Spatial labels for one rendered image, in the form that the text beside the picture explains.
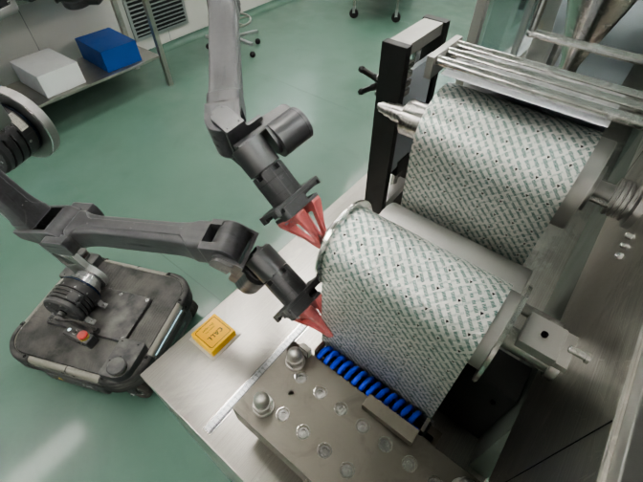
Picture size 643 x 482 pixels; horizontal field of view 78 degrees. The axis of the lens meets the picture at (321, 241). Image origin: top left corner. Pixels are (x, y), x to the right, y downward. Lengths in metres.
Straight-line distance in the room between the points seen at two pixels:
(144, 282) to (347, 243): 1.52
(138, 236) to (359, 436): 0.52
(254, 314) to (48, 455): 1.29
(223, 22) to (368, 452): 0.80
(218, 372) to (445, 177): 0.61
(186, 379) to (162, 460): 0.96
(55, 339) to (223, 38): 1.50
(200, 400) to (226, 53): 0.67
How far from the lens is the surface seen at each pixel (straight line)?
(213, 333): 0.94
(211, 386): 0.91
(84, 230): 0.89
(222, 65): 0.77
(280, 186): 0.61
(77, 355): 1.91
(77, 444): 2.02
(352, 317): 0.64
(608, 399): 0.39
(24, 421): 2.18
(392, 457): 0.72
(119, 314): 1.91
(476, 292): 0.53
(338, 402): 0.73
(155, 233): 0.77
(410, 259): 0.54
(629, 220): 0.69
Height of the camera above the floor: 1.72
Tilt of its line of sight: 49 degrees down
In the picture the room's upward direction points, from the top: straight up
